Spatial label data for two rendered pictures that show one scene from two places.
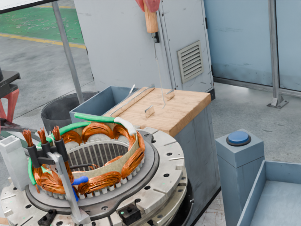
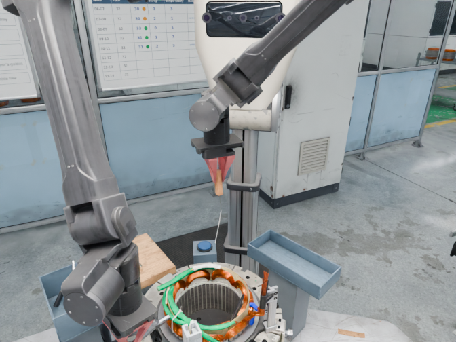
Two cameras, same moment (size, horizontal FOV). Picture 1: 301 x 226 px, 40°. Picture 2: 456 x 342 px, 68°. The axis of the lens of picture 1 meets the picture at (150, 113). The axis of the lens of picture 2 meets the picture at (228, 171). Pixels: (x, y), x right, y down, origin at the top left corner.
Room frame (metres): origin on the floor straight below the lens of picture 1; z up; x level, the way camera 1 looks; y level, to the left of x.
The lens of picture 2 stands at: (0.46, 0.63, 1.70)
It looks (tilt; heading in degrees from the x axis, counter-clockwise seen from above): 26 degrees down; 284
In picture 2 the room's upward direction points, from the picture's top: straight up
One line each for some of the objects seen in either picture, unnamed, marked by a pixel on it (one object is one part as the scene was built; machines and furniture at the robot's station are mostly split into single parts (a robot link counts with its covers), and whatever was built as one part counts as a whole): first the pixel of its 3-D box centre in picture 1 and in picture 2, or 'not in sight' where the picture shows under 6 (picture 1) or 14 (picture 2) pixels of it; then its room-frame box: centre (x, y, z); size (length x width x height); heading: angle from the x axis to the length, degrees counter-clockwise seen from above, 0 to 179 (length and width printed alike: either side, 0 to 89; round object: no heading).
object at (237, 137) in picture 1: (238, 136); (204, 245); (0.73, -0.16, 1.04); 0.04 x 0.04 x 0.01
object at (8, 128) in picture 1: (11, 128); (144, 334); (0.70, 0.26, 1.17); 0.06 x 0.01 x 0.01; 67
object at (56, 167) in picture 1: (53, 163); (271, 296); (0.49, 0.14, 1.20); 0.02 x 0.01 x 0.03; 34
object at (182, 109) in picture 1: (155, 110); (127, 265); (0.90, -0.01, 1.05); 0.20 x 0.19 x 0.02; 51
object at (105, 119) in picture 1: (105, 121); (186, 275); (0.69, 0.08, 1.15); 0.15 x 0.04 x 0.02; 42
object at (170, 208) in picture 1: (169, 204); not in sight; (0.54, 0.00, 1.06); 0.09 x 0.04 x 0.01; 132
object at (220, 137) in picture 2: not in sight; (216, 132); (0.65, -0.03, 1.46); 0.10 x 0.07 x 0.07; 34
